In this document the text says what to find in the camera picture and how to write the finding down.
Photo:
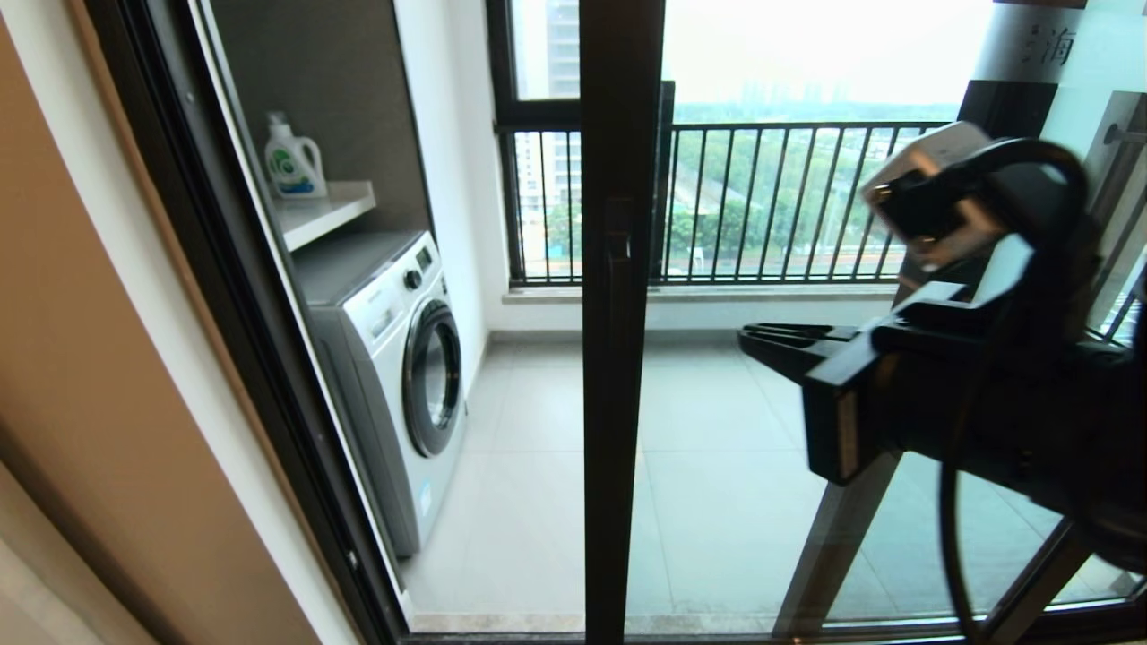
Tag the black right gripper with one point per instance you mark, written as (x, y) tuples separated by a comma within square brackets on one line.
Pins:
[(941, 394)]

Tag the dark framed sliding glass door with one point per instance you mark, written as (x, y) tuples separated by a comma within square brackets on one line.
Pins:
[(618, 493)]

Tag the grey stone balcony sill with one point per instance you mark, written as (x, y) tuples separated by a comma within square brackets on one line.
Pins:
[(717, 294)]

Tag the black balcony railing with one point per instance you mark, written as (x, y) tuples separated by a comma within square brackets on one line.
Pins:
[(789, 126)]

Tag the silver front-load washing machine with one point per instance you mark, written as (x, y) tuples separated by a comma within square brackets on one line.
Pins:
[(385, 403)]

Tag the white shelf board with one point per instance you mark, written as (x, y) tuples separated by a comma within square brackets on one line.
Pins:
[(327, 213)]

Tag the white detergent bottle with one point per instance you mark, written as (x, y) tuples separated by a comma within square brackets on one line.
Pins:
[(294, 170)]

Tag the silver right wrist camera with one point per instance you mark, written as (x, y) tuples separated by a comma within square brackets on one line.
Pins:
[(932, 193)]

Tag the dark balcony window frame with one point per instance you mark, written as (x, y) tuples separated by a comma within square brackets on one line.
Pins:
[(538, 112)]

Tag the dark outer door frame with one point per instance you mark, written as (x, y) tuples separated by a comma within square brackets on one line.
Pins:
[(264, 358)]

